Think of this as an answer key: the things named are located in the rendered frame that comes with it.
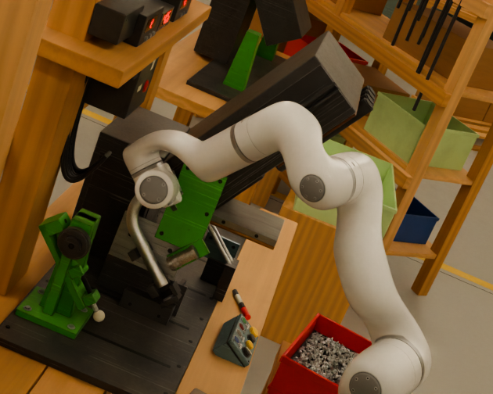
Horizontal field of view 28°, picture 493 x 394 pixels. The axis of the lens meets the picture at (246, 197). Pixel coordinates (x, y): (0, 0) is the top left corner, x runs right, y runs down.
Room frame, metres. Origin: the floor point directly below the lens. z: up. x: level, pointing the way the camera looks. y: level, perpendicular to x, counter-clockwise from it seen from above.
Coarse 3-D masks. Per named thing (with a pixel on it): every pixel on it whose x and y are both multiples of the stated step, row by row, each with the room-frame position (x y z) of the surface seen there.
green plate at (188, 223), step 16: (192, 176) 2.27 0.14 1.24; (192, 192) 2.26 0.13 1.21; (208, 192) 2.26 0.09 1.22; (192, 208) 2.25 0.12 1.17; (208, 208) 2.25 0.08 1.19; (160, 224) 2.23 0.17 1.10; (176, 224) 2.24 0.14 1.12; (192, 224) 2.24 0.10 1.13; (208, 224) 2.24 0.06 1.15; (176, 240) 2.23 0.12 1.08; (192, 240) 2.23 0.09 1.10
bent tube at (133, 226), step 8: (136, 200) 2.21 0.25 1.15; (128, 208) 2.21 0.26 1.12; (136, 208) 2.21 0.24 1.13; (128, 216) 2.20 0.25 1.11; (136, 216) 2.21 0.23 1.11; (128, 224) 2.20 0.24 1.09; (136, 224) 2.20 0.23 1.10; (136, 232) 2.19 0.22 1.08; (136, 240) 2.19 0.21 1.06; (144, 240) 2.19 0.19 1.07; (144, 248) 2.18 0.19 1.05; (144, 256) 2.18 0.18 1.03; (152, 256) 2.18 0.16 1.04; (152, 264) 2.17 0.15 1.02; (152, 272) 2.17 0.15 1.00; (160, 272) 2.18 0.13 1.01; (160, 280) 2.17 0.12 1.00
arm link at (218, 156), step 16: (144, 144) 1.97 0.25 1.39; (160, 144) 1.95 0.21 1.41; (176, 144) 1.95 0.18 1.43; (192, 144) 1.96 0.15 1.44; (208, 144) 1.93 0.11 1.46; (224, 144) 1.90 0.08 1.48; (128, 160) 1.99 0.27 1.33; (144, 160) 1.98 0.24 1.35; (160, 160) 2.02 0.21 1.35; (192, 160) 1.93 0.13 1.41; (208, 160) 1.91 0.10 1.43; (224, 160) 1.90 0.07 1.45; (240, 160) 1.89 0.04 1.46; (208, 176) 1.92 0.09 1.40; (224, 176) 1.93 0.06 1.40
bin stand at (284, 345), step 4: (284, 344) 2.45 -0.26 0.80; (288, 344) 2.46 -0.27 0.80; (280, 348) 2.43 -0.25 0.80; (284, 348) 2.43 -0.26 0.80; (280, 352) 2.40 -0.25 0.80; (284, 352) 2.41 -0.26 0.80; (276, 356) 2.42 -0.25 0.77; (280, 356) 2.38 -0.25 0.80; (276, 360) 2.36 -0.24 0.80; (276, 364) 2.33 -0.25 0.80; (272, 368) 2.37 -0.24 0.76; (276, 368) 2.31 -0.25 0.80; (272, 372) 2.31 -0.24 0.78; (268, 376) 2.46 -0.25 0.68; (272, 376) 2.27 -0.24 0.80; (268, 380) 2.32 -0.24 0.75; (268, 384) 2.27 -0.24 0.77; (264, 388) 2.42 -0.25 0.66; (264, 392) 2.27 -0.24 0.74
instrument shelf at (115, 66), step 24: (192, 0) 2.79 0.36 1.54; (168, 24) 2.42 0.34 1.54; (192, 24) 2.57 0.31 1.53; (48, 48) 1.92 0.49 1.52; (72, 48) 1.93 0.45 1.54; (96, 48) 2.00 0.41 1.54; (120, 48) 2.06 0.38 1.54; (144, 48) 2.13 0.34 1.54; (168, 48) 2.34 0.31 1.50; (96, 72) 1.92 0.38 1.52; (120, 72) 1.92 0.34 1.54
